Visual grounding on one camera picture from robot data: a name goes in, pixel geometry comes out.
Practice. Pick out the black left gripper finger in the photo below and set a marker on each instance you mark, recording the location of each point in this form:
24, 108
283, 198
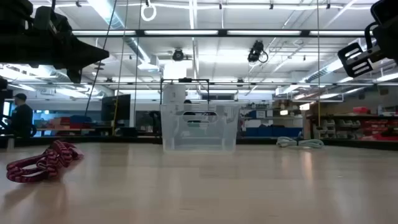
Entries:
90, 54
75, 76

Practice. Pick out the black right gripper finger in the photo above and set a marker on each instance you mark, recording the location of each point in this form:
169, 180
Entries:
346, 60

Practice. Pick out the vertical yellow pole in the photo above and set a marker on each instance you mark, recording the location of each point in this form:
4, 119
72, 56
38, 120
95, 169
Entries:
318, 93

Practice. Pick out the table with red boxes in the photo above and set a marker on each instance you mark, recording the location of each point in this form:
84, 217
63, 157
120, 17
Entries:
68, 123

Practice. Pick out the black monitor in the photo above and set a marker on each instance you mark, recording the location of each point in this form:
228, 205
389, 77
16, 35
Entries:
115, 107

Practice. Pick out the overhead light bar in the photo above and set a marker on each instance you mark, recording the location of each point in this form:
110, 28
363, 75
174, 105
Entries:
140, 32

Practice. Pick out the shelving rack with red items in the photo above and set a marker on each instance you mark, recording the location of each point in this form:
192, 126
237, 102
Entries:
351, 124

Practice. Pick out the standing person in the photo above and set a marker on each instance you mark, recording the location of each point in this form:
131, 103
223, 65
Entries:
21, 118

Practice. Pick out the clear plastic bin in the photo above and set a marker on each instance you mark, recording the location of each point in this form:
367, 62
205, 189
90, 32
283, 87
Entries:
199, 137

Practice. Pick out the round black overhead camera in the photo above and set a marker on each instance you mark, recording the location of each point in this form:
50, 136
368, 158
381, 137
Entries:
178, 55

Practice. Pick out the black metal frame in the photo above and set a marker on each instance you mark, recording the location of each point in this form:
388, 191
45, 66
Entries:
185, 80

